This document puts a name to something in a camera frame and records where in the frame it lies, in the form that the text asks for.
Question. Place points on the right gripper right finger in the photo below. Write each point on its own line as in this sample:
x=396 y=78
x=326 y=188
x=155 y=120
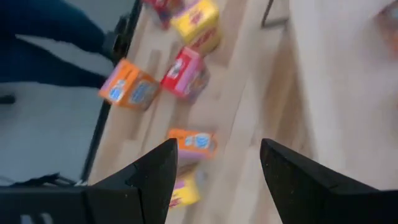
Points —
x=311 y=199

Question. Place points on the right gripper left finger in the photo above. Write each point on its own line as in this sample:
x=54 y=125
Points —
x=136 y=193

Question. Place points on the wooden shelf with black legs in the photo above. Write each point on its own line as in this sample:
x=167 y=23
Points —
x=342 y=93

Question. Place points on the red Froot Loops cereal box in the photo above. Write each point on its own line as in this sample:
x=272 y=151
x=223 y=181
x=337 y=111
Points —
x=164 y=12
x=180 y=71

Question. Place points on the yellow Corn Pops cereal box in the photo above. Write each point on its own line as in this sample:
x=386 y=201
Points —
x=186 y=191
x=194 y=18

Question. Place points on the person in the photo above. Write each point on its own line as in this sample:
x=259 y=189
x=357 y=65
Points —
x=46 y=18

